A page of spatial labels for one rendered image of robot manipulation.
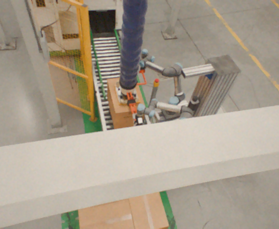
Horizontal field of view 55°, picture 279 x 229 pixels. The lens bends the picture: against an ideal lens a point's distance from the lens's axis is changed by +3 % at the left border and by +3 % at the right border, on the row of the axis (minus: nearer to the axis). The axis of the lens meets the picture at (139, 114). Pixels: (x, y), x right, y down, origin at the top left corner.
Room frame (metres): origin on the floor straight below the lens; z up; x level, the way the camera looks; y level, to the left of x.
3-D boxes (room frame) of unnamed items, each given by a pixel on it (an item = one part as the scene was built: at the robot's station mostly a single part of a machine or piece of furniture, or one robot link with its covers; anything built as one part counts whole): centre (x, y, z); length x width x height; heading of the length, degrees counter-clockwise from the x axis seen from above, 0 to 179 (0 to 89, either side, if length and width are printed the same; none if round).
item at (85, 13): (2.61, 1.13, 1.05); 0.87 x 0.10 x 2.10; 74
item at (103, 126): (2.91, 0.82, 0.50); 2.31 x 0.05 x 0.19; 22
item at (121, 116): (2.27, 0.22, 0.89); 0.60 x 0.40 x 0.40; 22
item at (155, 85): (2.66, -0.17, 0.50); 0.07 x 0.07 x 1.00; 22
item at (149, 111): (1.71, -0.11, 1.51); 0.11 x 0.11 x 0.08; 76
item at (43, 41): (2.29, 1.21, 1.62); 0.20 x 0.05 x 0.30; 22
